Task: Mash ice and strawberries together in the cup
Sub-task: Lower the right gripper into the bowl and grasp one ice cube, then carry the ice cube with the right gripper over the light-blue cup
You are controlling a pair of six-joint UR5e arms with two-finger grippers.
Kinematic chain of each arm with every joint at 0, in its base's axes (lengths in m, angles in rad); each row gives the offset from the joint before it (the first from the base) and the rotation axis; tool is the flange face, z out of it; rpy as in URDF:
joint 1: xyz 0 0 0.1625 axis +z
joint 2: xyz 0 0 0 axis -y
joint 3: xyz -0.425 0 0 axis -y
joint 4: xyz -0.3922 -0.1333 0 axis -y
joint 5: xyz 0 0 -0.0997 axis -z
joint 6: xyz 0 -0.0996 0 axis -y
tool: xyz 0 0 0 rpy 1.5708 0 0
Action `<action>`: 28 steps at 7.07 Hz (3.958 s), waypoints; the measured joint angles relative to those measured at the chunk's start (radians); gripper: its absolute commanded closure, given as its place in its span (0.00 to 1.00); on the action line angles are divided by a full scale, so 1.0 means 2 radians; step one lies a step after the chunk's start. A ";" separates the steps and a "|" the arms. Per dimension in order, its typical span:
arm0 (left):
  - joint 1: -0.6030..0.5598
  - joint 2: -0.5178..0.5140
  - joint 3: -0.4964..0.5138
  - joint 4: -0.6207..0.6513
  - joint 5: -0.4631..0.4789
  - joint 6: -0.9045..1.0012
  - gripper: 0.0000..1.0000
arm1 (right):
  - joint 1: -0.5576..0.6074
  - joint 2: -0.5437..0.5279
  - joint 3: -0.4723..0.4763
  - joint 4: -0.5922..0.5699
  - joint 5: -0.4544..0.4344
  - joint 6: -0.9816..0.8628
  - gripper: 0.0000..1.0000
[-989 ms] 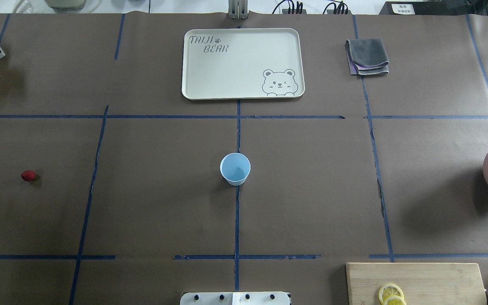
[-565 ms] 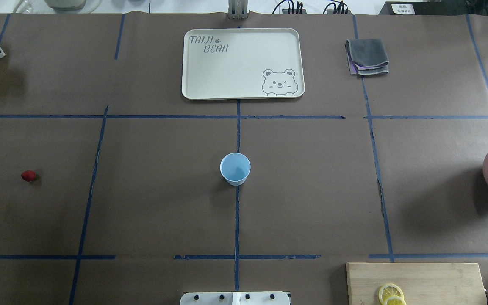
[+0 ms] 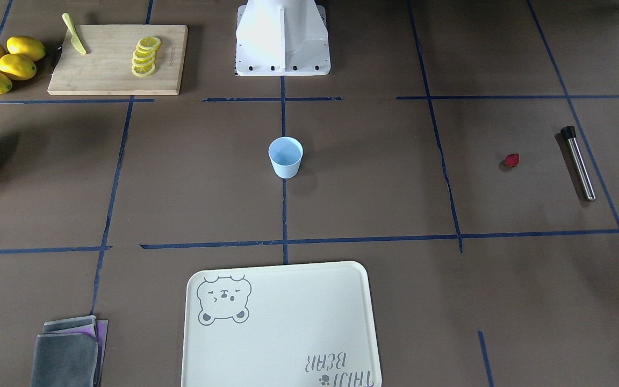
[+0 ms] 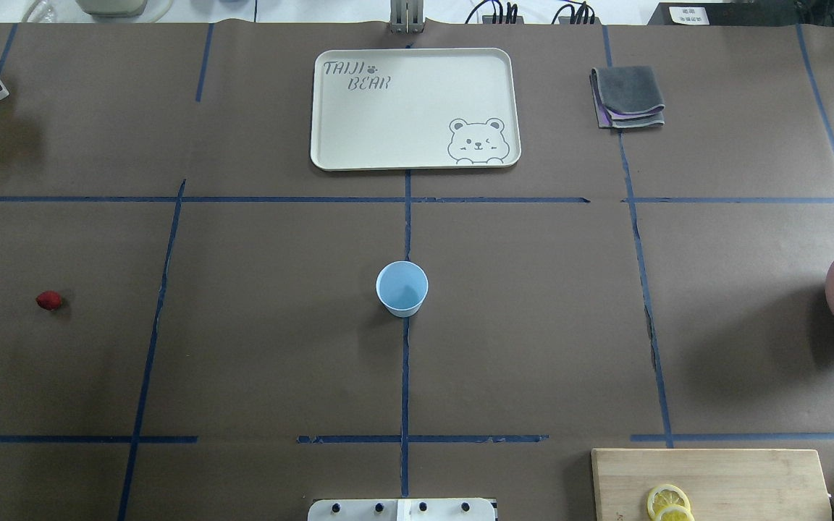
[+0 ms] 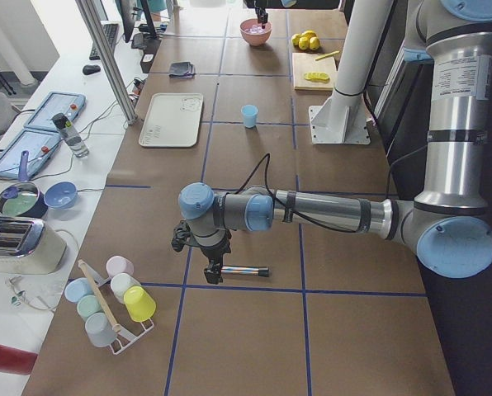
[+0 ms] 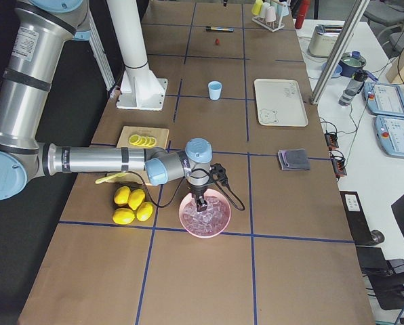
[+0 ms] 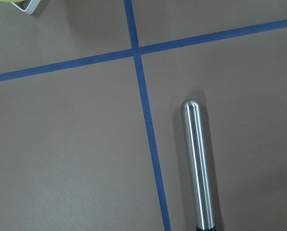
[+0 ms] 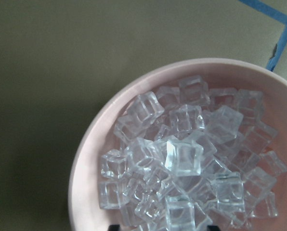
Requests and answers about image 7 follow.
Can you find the white wire cup rack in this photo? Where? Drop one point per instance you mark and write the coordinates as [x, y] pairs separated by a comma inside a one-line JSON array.
[[26, 6]]

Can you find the steel muddler black tip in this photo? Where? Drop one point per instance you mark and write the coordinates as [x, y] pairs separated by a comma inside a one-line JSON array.
[[199, 175]]

